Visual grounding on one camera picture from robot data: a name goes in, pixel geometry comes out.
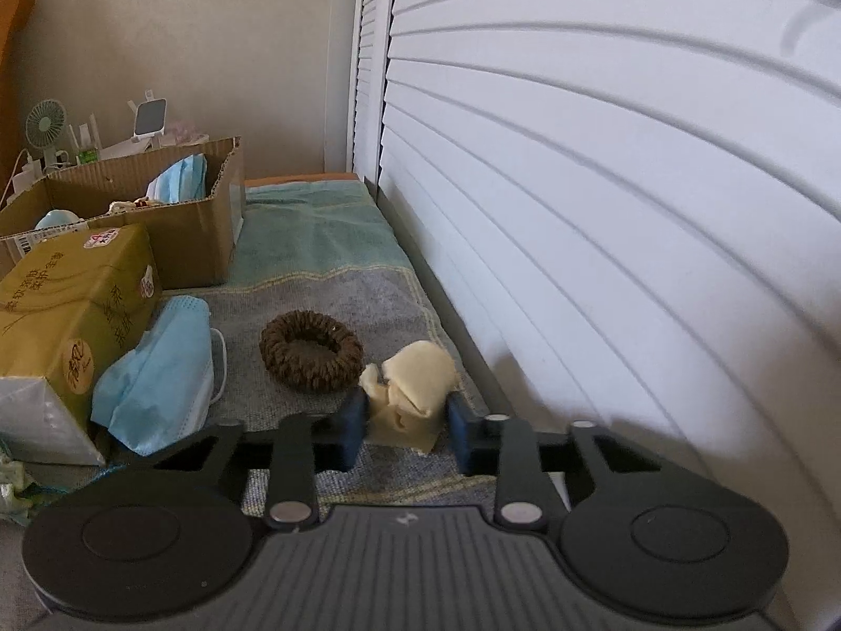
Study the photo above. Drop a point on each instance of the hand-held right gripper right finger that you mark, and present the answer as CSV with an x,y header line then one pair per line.
x,y
460,435

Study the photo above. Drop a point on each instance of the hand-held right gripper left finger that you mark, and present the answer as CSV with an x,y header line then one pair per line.
x,y
351,428

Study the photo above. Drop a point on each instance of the cream cloth pouch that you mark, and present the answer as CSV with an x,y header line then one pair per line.
x,y
414,374

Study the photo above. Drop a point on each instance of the blue face mask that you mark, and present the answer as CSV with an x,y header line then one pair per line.
x,y
158,368

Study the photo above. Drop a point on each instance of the brown cardboard box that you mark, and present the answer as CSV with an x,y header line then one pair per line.
x,y
190,236

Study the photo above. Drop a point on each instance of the grey checked towel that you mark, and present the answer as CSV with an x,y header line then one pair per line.
x,y
368,319

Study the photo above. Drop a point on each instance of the teal towel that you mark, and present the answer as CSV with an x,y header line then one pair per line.
x,y
309,230

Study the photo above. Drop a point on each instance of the white louvred closet door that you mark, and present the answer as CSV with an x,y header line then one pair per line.
x,y
371,59
624,177

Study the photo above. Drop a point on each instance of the olive tissue pack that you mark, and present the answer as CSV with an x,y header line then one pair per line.
x,y
66,296

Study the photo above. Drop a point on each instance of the white router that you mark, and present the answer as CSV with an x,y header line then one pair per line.
x,y
125,148

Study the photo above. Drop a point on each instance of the white stand with screen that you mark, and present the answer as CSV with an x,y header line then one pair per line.
x,y
151,115

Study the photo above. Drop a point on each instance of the small green bottle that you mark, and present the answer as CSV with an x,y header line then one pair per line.
x,y
87,158

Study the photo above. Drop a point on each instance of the white power strip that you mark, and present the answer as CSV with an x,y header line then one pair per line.
x,y
26,177

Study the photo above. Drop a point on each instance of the small white desk fan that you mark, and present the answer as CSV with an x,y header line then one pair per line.
x,y
46,121

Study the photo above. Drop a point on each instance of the wooden bed headboard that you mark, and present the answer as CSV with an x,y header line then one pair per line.
x,y
12,66

